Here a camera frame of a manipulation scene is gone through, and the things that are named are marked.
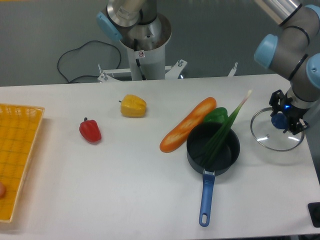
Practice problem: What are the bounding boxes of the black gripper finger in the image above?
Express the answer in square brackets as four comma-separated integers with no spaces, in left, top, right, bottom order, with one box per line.
[282,118,309,135]
[269,90,284,117]

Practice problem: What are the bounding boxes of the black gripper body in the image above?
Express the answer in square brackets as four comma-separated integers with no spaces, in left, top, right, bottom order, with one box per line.
[280,93,306,125]

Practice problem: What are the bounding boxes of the glass pot lid blue knob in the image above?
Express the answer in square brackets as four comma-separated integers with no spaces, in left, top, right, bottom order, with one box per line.
[250,106,305,152]

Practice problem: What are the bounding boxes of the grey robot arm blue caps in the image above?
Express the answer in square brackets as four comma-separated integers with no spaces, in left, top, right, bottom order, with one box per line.
[96,0,320,135]

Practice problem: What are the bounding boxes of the green bell pepper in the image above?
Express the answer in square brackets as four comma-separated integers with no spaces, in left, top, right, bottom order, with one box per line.
[203,107,229,124]

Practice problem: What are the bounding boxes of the green scallion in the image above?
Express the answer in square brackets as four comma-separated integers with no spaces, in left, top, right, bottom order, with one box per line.
[199,89,253,168]

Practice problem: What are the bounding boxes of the orange baguette bread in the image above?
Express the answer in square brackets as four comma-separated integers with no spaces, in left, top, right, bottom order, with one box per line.
[159,96,217,153]

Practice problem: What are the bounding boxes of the black device at table edge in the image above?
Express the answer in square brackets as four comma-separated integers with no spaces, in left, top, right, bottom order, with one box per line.
[307,202,320,228]

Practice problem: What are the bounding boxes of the yellow bell pepper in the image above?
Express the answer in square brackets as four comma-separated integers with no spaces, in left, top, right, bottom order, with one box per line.
[118,94,147,118]

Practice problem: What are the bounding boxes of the red bell pepper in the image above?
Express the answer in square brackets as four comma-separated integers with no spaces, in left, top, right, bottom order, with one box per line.
[79,117,102,143]

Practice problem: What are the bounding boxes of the yellow woven basket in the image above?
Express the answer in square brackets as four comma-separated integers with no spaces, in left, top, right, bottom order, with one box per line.
[0,103,45,223]

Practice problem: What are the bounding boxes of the orange round item in basket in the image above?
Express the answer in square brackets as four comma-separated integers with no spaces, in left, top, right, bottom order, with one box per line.
[0,182,6,198]

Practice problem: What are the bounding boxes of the dark pot blue handle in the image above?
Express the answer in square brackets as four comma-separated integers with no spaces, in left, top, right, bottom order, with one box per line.
[186,122,240,227]

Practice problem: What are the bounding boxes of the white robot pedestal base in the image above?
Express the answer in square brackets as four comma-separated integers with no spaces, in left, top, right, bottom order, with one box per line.
[96,12,188,81]

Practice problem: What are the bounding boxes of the black cable on floor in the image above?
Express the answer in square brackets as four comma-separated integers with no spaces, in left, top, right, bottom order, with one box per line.
[57,40,122,84]

